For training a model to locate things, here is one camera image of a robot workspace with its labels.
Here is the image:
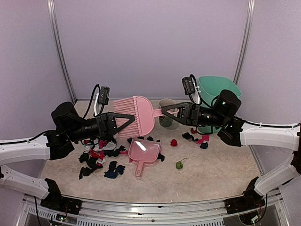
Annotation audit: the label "pile of paper scraps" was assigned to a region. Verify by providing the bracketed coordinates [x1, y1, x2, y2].
[79, 138, 128, 170]

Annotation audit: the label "aluminium corner post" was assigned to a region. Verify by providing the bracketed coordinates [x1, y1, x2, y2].
[233, 0, 256, 85]
[47, 0, 77, 104]

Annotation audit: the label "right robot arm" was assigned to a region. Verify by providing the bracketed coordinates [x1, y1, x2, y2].
[162, 90, 301, 209]

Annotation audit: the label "mint green waste bin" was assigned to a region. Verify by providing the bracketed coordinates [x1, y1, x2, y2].
[196, 75, 242, 134]

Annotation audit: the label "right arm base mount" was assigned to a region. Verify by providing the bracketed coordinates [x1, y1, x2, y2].
[224, 177, 266, 214]

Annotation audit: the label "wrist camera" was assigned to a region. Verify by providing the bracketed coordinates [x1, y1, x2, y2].
[93, 84, 110, 117]
[182, 74, 202, 104]

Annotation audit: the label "left aluminium corner post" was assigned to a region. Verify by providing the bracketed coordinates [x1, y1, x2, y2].
[47, 0, 77, 104]

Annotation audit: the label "beige printed cup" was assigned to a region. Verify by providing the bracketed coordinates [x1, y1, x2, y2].
[158, 98, 175, 128]

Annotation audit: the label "pink and blue scraps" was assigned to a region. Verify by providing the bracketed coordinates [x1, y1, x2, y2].
[182, 128, 210, 149]

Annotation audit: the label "red paper scrap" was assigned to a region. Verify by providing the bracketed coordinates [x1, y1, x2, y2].
[170, 139, 178, 147]

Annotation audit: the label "right aluminium corner post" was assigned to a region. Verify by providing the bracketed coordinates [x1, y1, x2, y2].
[233, 0, 256, 85]

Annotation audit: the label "aluminium front rail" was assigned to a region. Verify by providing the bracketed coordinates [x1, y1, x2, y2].
[16, 189, 290, 226]

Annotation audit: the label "green paper scrap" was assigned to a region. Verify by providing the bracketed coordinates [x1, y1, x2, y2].
[175, 158, 187, 170]

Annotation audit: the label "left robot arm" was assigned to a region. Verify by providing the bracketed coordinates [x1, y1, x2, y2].
[0, 102, 135, 210]

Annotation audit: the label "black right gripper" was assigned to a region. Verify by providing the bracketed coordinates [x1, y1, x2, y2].
[160, 102, 227, 128]

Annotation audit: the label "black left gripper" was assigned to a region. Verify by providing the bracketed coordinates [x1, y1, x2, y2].
[67, 112, 135, 142]

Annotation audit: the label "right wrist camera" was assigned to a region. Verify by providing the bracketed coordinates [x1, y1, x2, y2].
[182, 74, 202, 104]

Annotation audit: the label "black paper scrap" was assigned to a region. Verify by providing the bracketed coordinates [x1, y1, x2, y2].
[79, 167, 97, 179]

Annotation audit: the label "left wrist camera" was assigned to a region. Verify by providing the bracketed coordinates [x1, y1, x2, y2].
[93, 84, 110, 117]

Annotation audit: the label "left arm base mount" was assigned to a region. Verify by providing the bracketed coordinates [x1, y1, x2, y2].
[40, 178, 82, 215]

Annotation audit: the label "dark blue paper scrap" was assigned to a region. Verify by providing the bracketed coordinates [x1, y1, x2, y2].
[104, 161, 126, 179]

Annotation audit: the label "pink dustpan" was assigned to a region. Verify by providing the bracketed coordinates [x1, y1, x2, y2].
[128, 138, 161, 177]

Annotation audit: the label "pink hand brush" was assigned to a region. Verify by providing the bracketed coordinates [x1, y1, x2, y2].
[112, 95, 178, 138]

